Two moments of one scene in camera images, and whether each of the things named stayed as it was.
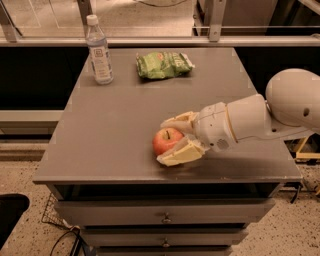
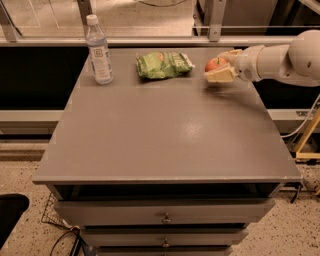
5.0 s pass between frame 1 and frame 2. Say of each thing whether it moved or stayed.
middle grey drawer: stayed
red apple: moved
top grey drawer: stayed
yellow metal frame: stayed
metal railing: stayed
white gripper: moved
